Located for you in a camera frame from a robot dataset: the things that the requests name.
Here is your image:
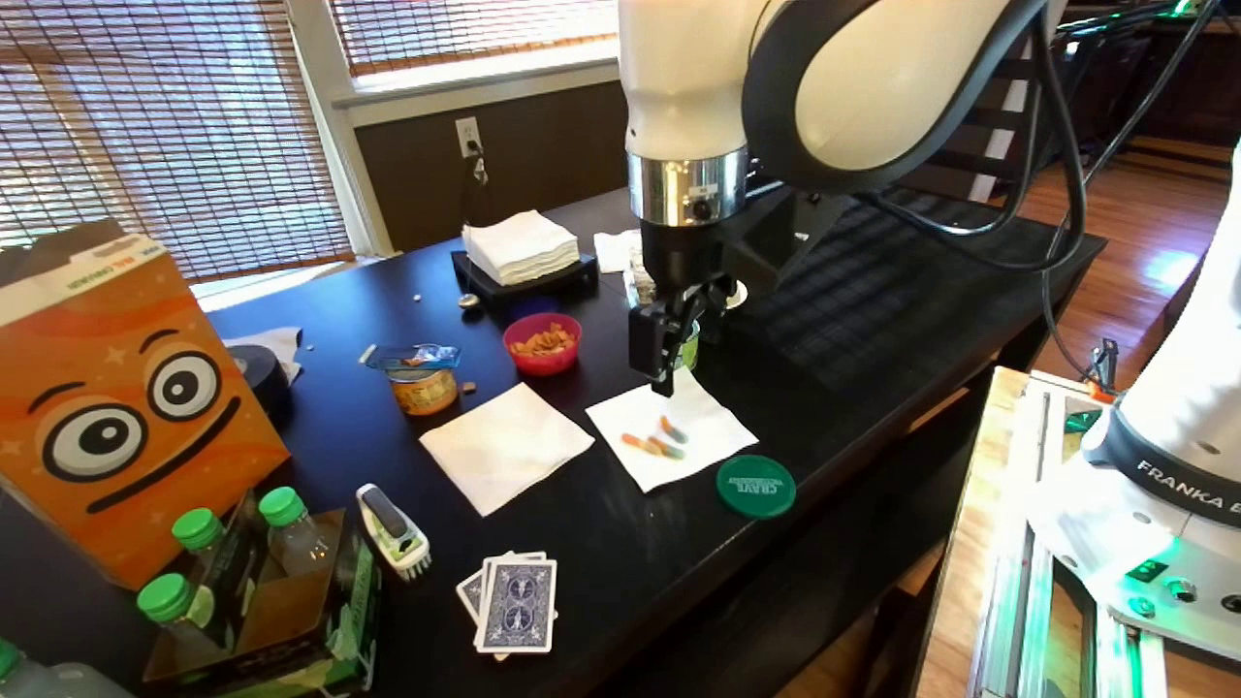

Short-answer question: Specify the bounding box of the wide bamboo window blind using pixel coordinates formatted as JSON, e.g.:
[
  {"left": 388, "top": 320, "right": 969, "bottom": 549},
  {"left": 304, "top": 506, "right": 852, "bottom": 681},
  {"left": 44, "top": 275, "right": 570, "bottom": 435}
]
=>
[{"left": 0, "top": 0, "right": 357, "bottom": 282}]

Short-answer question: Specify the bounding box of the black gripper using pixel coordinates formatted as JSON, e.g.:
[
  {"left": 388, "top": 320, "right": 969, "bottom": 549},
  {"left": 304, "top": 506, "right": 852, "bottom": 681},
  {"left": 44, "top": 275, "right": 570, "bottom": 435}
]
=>
[{"left": 634, "top": 217, "right": 753, "bottom": 398}]

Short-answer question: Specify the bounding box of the blue playing card deck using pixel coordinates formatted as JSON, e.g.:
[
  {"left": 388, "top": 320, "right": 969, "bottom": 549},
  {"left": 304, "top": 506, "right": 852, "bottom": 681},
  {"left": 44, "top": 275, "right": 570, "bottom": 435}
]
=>
[{"left": 470, "top": 549, "right": 561, "bottom": 659}]

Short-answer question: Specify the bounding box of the white wall outlet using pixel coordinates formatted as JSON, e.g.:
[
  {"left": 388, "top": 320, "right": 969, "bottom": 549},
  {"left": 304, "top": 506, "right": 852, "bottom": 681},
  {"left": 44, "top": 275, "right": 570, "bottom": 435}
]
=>
[{"left": 449, "top": 112, "right": 494, "bottom": 185}]

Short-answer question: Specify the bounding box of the white green handheld device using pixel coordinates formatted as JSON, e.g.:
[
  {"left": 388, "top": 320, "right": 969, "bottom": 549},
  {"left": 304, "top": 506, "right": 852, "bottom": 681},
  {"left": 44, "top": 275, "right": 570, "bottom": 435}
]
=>
[{"left": 355, "top": 479, "right": 433, "bottom": 584}]

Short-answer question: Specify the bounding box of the crumpled white tissue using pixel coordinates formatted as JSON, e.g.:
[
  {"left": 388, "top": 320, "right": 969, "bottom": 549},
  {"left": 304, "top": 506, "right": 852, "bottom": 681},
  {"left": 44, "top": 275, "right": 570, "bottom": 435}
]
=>
[{"left": 225, "top": 320, "right": 311, "bottom": 388}]

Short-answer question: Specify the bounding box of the white napkin stack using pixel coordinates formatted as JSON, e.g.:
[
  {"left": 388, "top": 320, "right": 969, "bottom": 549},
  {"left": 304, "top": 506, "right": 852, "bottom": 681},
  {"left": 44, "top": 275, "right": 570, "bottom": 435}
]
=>
[{"left": 459, "top": 207, "right": 581, "bottom": 288}]

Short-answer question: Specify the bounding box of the red bowl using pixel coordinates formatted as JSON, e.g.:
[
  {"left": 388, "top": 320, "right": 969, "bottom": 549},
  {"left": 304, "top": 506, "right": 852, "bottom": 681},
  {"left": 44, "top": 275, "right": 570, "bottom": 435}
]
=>
[{"left": 502, "top": 309, "right": 590, "bottom": 381}]

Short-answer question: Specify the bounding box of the wooden robot stand board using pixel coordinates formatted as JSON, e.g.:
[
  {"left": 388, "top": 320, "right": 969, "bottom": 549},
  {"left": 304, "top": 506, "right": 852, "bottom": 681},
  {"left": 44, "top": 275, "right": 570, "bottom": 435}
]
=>
[{"left": 910, "top": 363, "right": 1241, "bottom": 698}]

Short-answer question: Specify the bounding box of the white paper serviette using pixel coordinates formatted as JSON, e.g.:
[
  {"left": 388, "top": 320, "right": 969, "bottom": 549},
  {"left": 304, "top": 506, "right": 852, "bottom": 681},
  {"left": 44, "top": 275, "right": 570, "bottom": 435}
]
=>
[
  {"left": 581, "top": 363, "right": 766, "bottom": 495},
  {"left": 415, "top": 381, "right": 599, "bottom": 521}
]

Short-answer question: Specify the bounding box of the black tray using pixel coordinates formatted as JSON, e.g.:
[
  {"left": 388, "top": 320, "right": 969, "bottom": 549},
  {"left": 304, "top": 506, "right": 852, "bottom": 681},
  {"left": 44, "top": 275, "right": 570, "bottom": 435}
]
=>
[{"left": 448, "top": 244, "right": 602, "bottom": 309}]

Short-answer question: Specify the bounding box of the orange face cardboard box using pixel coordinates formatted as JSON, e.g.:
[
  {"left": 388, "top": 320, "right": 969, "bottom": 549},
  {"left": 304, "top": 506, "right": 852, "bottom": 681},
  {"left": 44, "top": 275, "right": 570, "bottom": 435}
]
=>
[{"left": 0, "top": 217, "right": 295, "bottom": 592}]

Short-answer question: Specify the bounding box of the loose blue playing card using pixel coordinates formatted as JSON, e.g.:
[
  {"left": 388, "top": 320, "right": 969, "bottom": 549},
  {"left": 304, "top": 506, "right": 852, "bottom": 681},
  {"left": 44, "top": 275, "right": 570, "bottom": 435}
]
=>
[{"left": 455, "top": 565, "right": 489, "bottom": 623}]

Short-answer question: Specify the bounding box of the green round lid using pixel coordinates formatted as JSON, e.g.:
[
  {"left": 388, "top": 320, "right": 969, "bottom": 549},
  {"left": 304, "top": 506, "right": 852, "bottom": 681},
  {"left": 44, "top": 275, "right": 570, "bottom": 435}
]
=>
[{"left": 715, "top": 448, "right": 804, "bottom": 525}]

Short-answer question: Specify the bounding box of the black hanging cable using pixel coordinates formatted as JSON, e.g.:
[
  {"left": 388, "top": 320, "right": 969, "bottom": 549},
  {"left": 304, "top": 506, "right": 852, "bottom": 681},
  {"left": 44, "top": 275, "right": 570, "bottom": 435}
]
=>
[{"left": 1026, "top": 0, "right": 1129, "bottom": 391}]

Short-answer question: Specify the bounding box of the clear jelly candy packet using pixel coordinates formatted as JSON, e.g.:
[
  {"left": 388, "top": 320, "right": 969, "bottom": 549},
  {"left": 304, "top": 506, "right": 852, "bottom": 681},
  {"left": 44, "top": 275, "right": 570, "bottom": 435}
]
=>
[{"left": 386, "top": 337, "right": 466, "bottom": 424}]

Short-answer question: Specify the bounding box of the dark ladder-back chair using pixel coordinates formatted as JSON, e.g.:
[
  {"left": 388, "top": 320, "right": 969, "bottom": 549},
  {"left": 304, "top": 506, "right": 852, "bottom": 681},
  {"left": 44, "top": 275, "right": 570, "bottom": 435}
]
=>
[{"left": 903, "top": 0, "right": 1091, "bottom": 217}]

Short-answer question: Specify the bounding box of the black tape roll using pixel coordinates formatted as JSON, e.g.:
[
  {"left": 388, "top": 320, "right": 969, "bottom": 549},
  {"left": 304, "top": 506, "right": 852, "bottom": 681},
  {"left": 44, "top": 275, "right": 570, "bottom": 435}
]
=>
[{"left": 229, "top": 342, "right": 298, "bottom": 429}]

